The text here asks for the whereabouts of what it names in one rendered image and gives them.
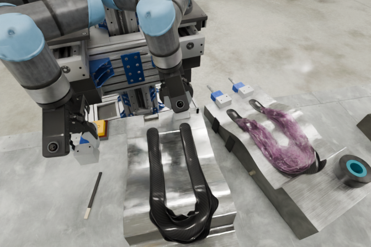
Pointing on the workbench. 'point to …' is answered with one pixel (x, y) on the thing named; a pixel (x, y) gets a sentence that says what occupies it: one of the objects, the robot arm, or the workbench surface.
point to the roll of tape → (352, 171)
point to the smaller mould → (365, 125)
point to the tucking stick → (93, 196)
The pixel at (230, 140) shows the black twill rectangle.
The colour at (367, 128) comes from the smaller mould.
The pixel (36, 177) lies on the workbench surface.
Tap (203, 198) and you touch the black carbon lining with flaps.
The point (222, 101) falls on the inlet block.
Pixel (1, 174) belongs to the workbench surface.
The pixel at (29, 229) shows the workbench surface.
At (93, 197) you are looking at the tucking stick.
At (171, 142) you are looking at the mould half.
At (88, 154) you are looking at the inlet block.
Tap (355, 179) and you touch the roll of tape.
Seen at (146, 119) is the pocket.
